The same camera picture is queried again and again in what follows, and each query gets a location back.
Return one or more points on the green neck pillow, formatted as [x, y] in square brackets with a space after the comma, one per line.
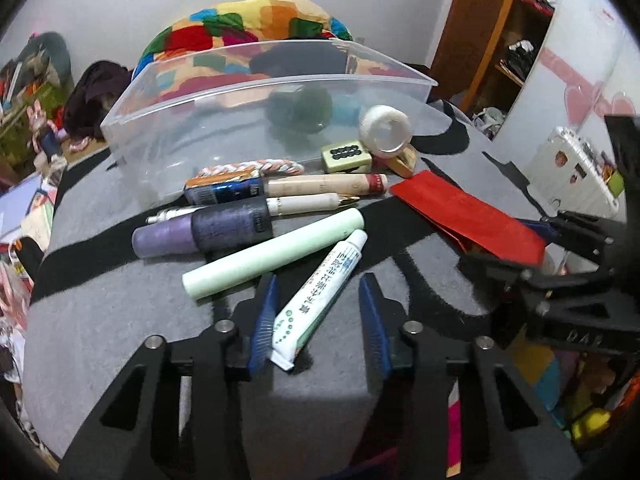
[47, 52]

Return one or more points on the dark green spray bottle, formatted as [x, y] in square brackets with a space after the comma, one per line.
[308, 109]

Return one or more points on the gold small item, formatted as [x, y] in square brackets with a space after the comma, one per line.
[404, 164]

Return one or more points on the colourful patchwork quilt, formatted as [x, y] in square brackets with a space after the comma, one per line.
[211, 48]

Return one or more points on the blue card box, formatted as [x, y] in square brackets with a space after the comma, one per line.
[223, 188]

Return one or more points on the pink rabbit toy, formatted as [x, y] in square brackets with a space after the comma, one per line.
[44, 132]

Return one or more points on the black clothing pile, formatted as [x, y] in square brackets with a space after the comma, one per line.
[299, 58]

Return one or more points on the white tape roll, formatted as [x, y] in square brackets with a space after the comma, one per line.
[385, 131]

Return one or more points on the white green ointment tube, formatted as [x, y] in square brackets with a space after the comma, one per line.
[300, 317]

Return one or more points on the blue tape roll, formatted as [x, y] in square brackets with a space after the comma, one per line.
[346, 110]

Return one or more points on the green cluttered storage box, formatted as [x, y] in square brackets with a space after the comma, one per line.
[16, 96]

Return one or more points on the clear plastic storage box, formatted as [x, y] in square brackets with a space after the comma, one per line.
[160, 146]

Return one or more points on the white wardrobe door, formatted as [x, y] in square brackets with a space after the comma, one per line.
[587, 68]

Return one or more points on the purple cosmetic bottle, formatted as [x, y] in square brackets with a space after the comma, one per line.
[201, 232]

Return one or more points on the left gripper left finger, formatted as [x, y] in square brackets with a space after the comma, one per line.
[231, 351]

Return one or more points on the red pouch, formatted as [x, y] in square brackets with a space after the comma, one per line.
[470, 221]

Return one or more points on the white slim pen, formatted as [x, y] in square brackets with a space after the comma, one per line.
[273, 206]

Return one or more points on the white suitcase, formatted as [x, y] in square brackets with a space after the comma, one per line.
[566, 174]

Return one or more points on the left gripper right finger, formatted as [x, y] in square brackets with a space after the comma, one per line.
[407, 360]

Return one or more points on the wooden door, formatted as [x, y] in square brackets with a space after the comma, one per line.
[463, 44]

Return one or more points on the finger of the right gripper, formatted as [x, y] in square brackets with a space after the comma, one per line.
[543, 229]
[489, 270]

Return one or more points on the pale green tube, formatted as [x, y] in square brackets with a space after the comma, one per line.
[249, 263]

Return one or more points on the dark purple clothing pile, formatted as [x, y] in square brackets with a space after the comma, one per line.
[92, 98]

